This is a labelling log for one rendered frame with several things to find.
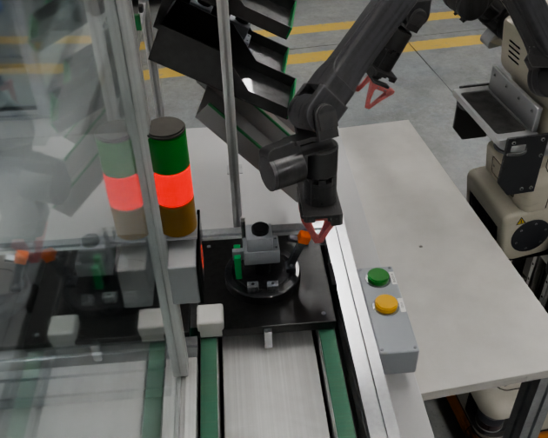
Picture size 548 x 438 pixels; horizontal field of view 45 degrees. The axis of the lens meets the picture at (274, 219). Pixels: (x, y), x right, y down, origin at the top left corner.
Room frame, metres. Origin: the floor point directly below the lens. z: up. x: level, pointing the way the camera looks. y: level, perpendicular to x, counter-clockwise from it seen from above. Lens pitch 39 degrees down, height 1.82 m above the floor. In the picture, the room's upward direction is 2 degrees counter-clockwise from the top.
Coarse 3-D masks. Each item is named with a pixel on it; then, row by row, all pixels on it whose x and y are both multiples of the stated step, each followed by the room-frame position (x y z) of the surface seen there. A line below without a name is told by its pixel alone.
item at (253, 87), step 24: (168, 24) 1.24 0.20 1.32; (192, 24) 1.24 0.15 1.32; (216, 24) 1.23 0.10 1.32; (168, 48) 1.11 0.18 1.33; (192, 48) 1.11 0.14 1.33; (216, 48) 1.23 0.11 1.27; (240, 48) 1.23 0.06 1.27; (192, 72) 1.11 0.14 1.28; (216, 72) 1.10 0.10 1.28; (240, 72) 1.19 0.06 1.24; (264, 72) 1.22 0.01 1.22; (240, 96) 1.10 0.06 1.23; (264, 96) 1.14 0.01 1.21; (288, 96) 1.17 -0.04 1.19
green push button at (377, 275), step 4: (376, 268) 0.90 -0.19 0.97; (368, 272) 0.89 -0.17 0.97; (372, 272) 0.89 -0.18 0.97; (376, 272) 0.89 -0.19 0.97; (380, 272) 0.89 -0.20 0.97; (384, 272) 0.89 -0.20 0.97; (368, 276) 0.88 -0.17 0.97; (372, 276) 0.88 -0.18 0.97; (376, 276) 0.88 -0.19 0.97; (380, 276) 0.88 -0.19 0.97; (384, 276) 0.88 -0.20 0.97; (388, 276) 0.88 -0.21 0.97; (368, 280) 0.88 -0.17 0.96; (372, 280) 0.87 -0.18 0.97; (376, 280) 0.87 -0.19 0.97; (380, 280) 0.87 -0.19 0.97; (384, 280) 0.87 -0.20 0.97; (388, 280) 0.88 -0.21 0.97; (376, 284) 0.87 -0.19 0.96; (380, 284) 0.86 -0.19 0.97; (384, 284) 0.87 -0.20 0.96
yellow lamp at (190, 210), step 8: (192, 200) 0.68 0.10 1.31; (160, 208) 0.67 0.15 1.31; (168, 208) 0.66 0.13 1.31; (176, 208) 0.66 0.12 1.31; (184, 208) 0.67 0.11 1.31; (192, 208) 0.68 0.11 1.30; (168, 216) 0.66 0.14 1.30; (176, 216) 0.66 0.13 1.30; (184, 216) 0.67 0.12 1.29; (192, 216) 0.68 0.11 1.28; (168, 224) 0.66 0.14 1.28; (176, 224) 0.66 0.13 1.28; (184, 224) 0.67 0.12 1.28; (192, 224) 0.67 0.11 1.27; (168, 232) 0.67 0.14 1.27; (176, 232) 0.66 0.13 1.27; (184, 232) 0.67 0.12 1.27
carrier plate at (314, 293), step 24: (216, 240) 1.00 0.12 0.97; (240, 240) 1.00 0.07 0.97; (288, 240) 0.99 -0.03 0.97; (312, 240) 0.99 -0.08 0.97; (216, 264) 0.93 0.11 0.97; (312, 264) 0.92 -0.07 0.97; (216, 288) 0.86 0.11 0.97; (312, 288) 0.86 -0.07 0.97; (240, 312) 0.80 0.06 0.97; (264, 312) 0.80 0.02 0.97; (288, 312) 0.80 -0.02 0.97; (312, 312) 0.79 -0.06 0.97; (216, 336) 0.76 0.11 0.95
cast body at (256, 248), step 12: (252, 228) 0.88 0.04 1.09; (264, 228) 0.88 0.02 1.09; (252, 240) 0.86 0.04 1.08; (264, 240) 0.86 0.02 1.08; (276, 240) 0.89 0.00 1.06; (240, 252) 0.88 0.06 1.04; (252, 252) 0.86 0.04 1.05; (264, 252) 0.86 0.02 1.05; (276, 252) 0.86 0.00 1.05; (252, 264) 0.86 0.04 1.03
